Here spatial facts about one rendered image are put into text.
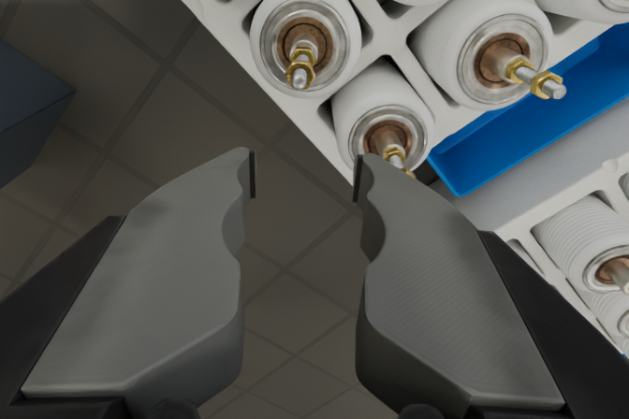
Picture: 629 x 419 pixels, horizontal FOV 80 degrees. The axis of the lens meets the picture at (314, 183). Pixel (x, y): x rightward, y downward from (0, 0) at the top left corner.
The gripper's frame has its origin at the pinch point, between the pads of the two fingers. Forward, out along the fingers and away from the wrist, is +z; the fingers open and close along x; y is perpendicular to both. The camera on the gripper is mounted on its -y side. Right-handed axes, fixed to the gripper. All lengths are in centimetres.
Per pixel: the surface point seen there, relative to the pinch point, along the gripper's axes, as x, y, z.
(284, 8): -2.1, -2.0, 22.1
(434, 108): 14.3, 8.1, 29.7
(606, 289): 38, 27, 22
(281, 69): -2.3, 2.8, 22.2
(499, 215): 27.4, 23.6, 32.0
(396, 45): 8.9, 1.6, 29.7
